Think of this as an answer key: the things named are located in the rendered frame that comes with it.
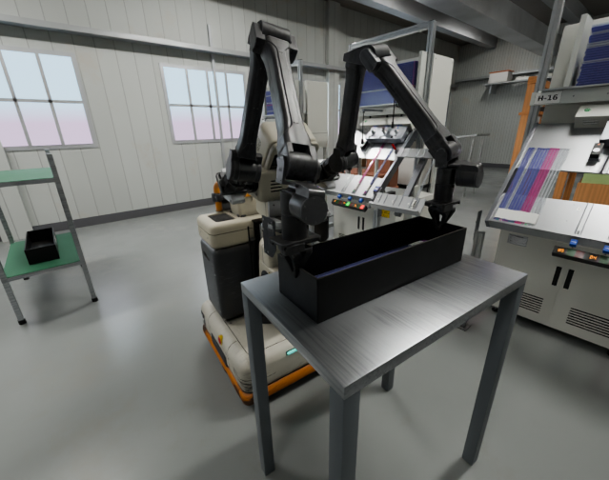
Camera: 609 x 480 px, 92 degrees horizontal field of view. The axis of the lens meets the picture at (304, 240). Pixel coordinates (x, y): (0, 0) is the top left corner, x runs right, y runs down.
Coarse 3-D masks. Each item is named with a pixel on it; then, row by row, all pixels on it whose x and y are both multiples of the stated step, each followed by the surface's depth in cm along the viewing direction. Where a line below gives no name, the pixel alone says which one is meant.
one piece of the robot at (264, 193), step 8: (264, 176) 110; (272, 176) 112; (320, 176) 126; (256, 184) 110; (264, 184) 111; (272, 184) 114; (280, 184) 115; (248, 192) 112; (256, 192) 113; (264, 192) 113; (272, 192) 115; (256, 200) 129; (264, 200) 114; (272, 200) 116; (256, 208) 130; (264, 208) 124; (264, 256) 127; (264, 264) 129; (272, 264) 125; (264, 272) 130
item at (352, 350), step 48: (432, 288) 79; (480, 288) 78; (288, 336) 64; (336, 336) 61; (384, 336) 61; (432, 336) 62; (336, 384) 51; (384, 384) 144; (480, 384) 101; (336, 432) 55; (480, 432) 105
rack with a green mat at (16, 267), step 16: (48, 160) 189; (0, 176) 203; (16, 176) 201; (32, 176) 199; (48, 176) 198; (0, 208) 242; (64, 208) 200; (64, 240) 256; (16, 256) 224; (64, 256) 222; (80, 256) 213; (0, 272) 188; (16, 272) 197; (32, 272) 198; (16, 304) 197
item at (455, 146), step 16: (368, 64) 90; (384, 64) 89; (384, 80) 92; (400, 80) 88; (400, 96) 90; (416, 96) 88; (416, 112) 88; (432, 112) 89; (416, 128) 90; (432, 128) 87; (432, 144) 88; (448, 144) 85; (448, 160) 86
